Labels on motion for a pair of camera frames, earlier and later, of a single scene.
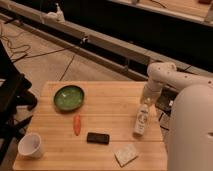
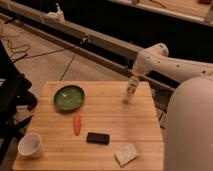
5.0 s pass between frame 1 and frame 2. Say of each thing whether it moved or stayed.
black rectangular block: stayed
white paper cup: stayed
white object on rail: stayed
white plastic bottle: moved
